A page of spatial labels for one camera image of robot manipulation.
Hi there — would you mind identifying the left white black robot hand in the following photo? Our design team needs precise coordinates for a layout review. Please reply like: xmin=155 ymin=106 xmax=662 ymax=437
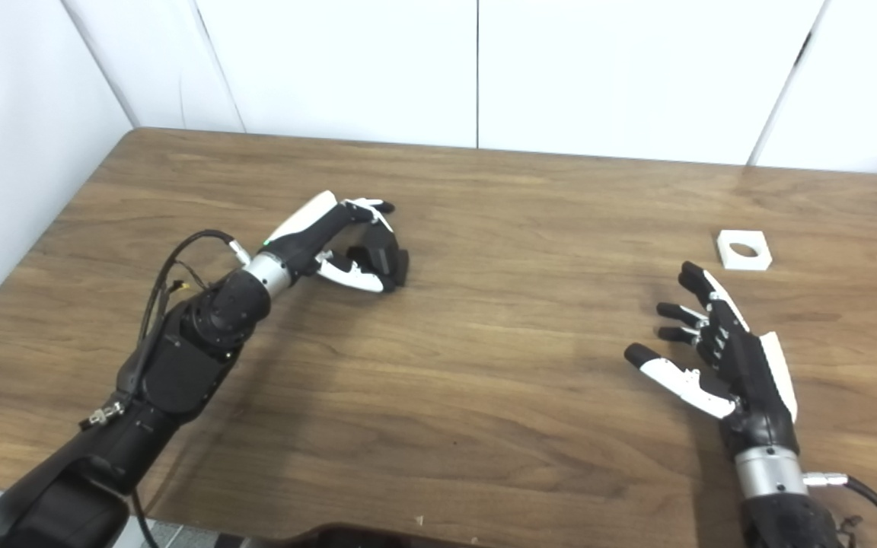
xmin=260 ymin=190 xmax=401 ymax=294

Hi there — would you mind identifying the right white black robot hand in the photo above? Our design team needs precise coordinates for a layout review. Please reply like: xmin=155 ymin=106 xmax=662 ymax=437
xmin=624 ymin=261 xmax=799 ymax=457

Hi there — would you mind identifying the black peg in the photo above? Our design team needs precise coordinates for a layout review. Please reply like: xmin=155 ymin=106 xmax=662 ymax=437
xmin=346 ymin=221 xmax=411 ymax=290

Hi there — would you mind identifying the white square piece with hole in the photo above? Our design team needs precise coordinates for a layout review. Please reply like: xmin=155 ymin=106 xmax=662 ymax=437
xmin=716 ymin=229 xmax=773 ymax=272

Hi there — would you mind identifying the black glossy robot torso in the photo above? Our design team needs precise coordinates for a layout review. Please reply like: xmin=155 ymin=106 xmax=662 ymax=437
xmin=241 ymin=522 xmax=485 ymax=548

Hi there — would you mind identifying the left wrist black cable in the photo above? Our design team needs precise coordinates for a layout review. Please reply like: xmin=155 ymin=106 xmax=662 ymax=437
xmin=79 ymin=229 xmax=250 ymax=431

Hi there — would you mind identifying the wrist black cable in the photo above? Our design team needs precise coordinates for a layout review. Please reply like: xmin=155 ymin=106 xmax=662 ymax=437
xmin=802 ymin=472 xmax=877 ymax=548
xmin=79 ymin=229 xmax=250 ymax=431

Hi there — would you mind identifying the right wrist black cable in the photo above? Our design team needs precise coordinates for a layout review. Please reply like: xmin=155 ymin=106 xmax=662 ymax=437
xmin=802 ymin=472 xmax=877 ymax=548

